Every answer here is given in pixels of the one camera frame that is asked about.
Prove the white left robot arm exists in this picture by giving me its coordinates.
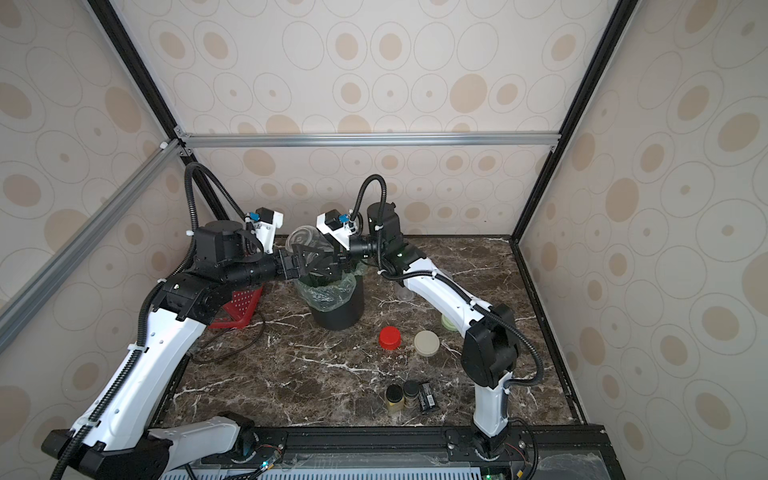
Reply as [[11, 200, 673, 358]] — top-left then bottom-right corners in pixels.
[[42, 163, 307, 479]]

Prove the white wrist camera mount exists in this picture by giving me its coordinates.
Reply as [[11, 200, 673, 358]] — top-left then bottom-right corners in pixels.
[[245, 207, 284, 253], [316, 209, 358, 250]]

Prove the small black box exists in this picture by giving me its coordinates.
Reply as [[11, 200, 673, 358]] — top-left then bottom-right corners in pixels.
[[418, 382, 439, 413]]

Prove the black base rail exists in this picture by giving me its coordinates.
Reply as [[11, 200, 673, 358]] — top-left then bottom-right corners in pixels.
[[149, 424, 613, 469]]

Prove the red lid oatmeal jar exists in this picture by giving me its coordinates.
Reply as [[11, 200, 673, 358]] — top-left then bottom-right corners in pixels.
[[396, 285, 415, 302]]

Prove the aluminium frame rail back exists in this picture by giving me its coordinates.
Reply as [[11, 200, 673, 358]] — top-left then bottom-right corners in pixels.
[[181, 131, 560, 148]]

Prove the red jar lid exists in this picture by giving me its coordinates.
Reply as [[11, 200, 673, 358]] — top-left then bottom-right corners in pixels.
[[378, 326, 402, 351]]

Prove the dark spice jar black lid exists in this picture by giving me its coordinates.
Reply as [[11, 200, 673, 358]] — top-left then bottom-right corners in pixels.
[[402, 380, 420, 409]]

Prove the black trash bin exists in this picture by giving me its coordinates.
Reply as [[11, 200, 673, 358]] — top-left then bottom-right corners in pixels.
[[310, 276, 365, 331]]

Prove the aluminium frame rail left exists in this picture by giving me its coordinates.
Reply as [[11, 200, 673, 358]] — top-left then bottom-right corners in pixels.
[[1, 139, 181, 350]]

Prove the yellow spice jar black lid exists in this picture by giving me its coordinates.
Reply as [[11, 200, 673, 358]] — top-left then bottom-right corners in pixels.
[[385, 384, 405, 415]]

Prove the light green jar lid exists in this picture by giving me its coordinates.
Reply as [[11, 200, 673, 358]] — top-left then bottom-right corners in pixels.
[[441, 315, 458, 332]]

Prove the aluminium frame rail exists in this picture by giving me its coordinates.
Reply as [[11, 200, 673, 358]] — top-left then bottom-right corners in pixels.
[[1, 139, 181, 350], [181, 131, 560, 148]]

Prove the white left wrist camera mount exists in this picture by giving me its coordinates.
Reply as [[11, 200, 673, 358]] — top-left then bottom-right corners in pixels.
[[245, 207, 284, 253]]

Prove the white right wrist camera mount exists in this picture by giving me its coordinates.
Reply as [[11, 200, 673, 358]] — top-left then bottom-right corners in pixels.
[[316, 209, 358, 250]]

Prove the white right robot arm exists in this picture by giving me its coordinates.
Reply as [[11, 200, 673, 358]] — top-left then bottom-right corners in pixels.
[[316, 174, 544, 440]]

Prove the red polka dot toaster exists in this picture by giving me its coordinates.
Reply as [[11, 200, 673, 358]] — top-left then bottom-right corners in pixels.
[[208, 286, 263, 330]]

